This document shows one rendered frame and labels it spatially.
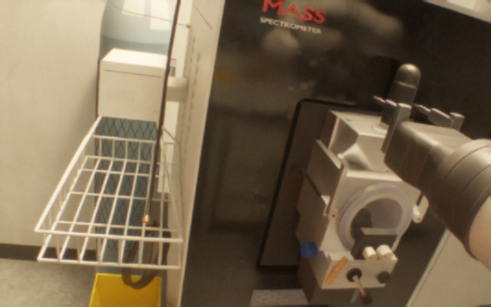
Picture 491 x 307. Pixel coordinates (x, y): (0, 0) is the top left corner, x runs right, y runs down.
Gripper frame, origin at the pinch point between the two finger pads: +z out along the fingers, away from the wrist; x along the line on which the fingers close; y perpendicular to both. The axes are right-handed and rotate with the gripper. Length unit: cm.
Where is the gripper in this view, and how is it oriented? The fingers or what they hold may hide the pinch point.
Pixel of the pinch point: (394, 101)
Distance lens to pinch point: 41.0
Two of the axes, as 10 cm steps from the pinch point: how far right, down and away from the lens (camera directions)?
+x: 9.6, 0.9, 2.5
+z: -1.8, -4.4, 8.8
